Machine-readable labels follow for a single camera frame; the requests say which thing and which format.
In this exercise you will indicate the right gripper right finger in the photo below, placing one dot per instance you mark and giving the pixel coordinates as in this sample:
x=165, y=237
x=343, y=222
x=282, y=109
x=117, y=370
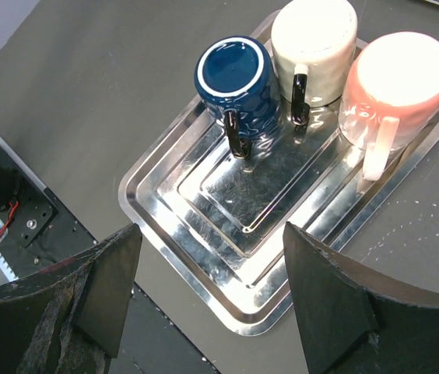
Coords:
x=353, y=319

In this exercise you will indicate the pink mug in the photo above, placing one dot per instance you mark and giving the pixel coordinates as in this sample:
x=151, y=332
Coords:
x=391, y=93

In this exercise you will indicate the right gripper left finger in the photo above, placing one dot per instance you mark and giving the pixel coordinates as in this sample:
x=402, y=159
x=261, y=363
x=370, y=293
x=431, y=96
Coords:
x=70, y=316

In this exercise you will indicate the cream white mug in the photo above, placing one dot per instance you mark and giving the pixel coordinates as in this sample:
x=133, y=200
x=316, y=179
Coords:
x=313, y=43

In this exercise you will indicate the dark blue mug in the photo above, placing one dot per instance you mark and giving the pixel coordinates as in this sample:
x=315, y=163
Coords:
x=236, y=82

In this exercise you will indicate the silver metal tray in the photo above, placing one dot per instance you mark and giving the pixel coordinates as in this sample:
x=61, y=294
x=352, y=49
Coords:
x=219, y=221

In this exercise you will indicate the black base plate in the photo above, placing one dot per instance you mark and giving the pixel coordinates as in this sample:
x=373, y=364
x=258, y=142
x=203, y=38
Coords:
x=41, y=230

